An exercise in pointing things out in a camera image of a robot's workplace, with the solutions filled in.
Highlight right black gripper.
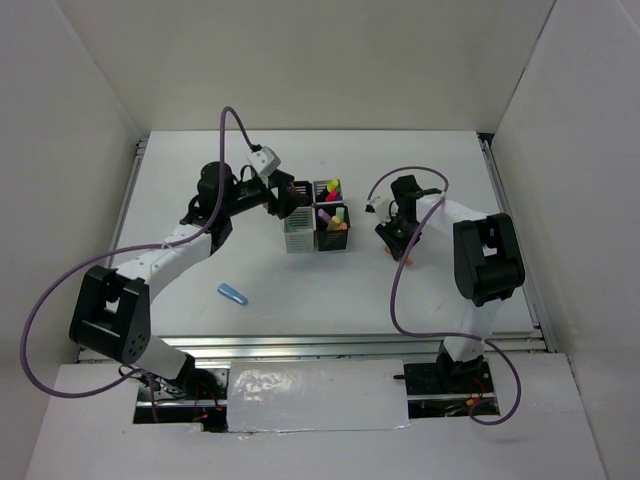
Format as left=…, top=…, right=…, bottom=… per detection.
left=376, top=212, right=422, bottom=260

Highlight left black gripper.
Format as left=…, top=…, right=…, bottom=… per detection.
left=222, top=169, right=309, bottom=220

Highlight orange transparent correction tape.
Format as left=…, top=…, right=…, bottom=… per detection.
left=384, top=246, right=414, bottom=266

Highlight pink black highlighter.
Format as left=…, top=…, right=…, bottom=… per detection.
left=326, top=190, right=341, bottom=202

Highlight yellow black highlighter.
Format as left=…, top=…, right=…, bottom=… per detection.
left=327, top=179, right=340, bottom=192

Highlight pink pastel highlighter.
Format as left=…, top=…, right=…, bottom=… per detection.
left=317, top=209, right=332, bottom=224

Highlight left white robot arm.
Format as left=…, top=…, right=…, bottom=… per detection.
left=69, top=162, right=306, bottom=399

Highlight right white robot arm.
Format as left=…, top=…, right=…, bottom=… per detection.
left=366, top=175, right=525, bottom=392

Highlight black back-left pen holder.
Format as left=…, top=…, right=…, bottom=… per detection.
left=293, top=180, right=314, bottom=203

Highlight white front-left pen holder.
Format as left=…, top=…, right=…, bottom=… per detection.
left=283, top=207, right=316, bottom=254

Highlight white back-right pen holder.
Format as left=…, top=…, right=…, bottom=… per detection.
left=313, top=178, right=343, bottom=204

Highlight black front-right pen holder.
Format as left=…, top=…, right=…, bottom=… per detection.
left=314, top=203, right=351, bottom=252

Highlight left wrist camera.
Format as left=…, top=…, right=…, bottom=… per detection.
left=247, top=146, right=281, bottom=177

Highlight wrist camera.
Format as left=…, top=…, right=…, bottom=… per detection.
left=365, top=196, right=391, bottom=223
left=247, top=146, right=281, bottom=177

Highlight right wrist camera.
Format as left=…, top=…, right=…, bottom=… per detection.
left=365, top=196, right=391, bottom=223

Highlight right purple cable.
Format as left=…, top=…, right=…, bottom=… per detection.
left=367, top=166, right=521, bottom=426

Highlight purple cable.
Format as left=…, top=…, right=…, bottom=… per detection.
left=367, top=166, right=521, bottom=426
left=19, top=105, right=261, bottom=424

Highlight aluminium rail frame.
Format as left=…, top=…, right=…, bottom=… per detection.
left=77, top=130, right=560, bottom=362

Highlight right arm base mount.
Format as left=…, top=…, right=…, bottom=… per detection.
left=393, top=348, right=499, bottom=419

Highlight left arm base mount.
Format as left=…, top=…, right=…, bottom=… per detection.
left=133, top=368, right=230, bottom=433

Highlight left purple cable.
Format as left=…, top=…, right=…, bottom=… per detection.
left=19, top=105, right=261, bottom=424

